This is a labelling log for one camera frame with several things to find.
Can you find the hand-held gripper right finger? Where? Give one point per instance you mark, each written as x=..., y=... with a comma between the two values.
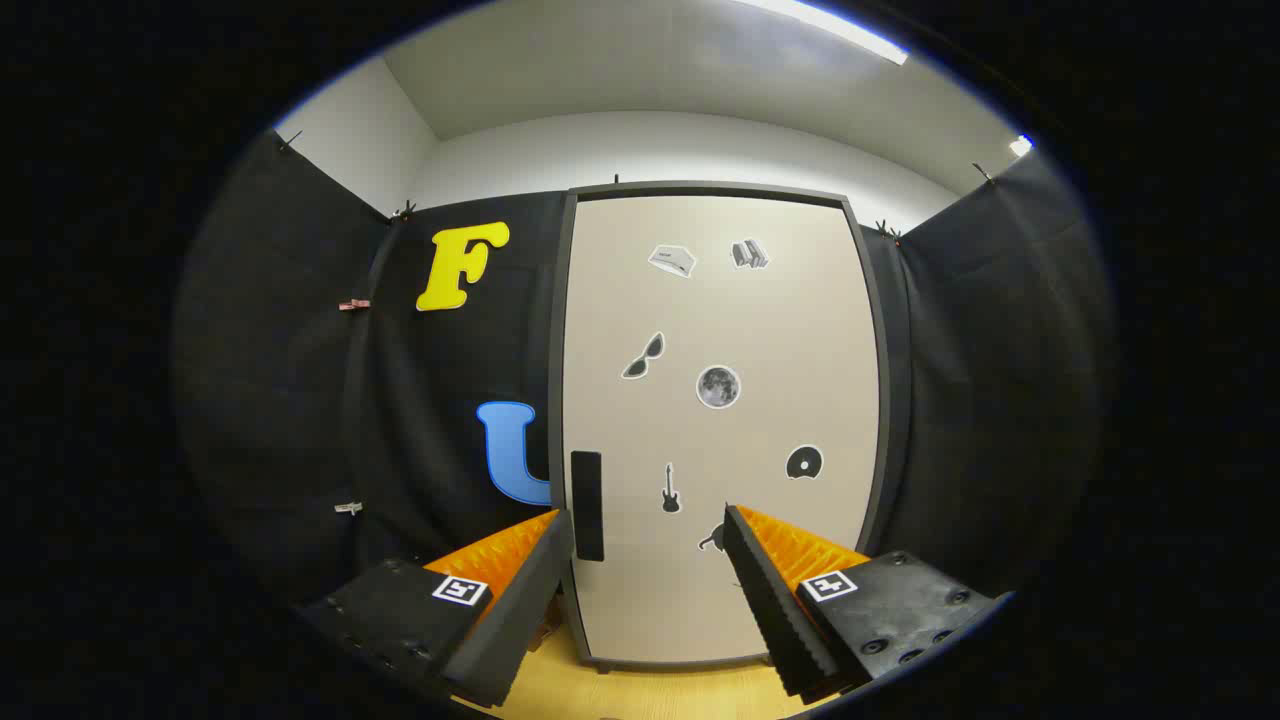
x=775, y=610

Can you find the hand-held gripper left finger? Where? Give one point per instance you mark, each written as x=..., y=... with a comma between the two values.
x=520, y=620

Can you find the silver clip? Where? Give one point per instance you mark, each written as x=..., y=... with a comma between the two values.
x=348, y=508

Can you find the grey cabinet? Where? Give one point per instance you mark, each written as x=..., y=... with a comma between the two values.
x=895, y=400

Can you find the black backdrop cloth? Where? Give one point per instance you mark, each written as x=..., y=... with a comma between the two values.
x=280, y=380

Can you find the red clip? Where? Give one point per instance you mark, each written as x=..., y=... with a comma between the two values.
x=353, y=304

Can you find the ceiling light strip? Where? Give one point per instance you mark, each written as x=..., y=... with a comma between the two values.
x=850, y=35

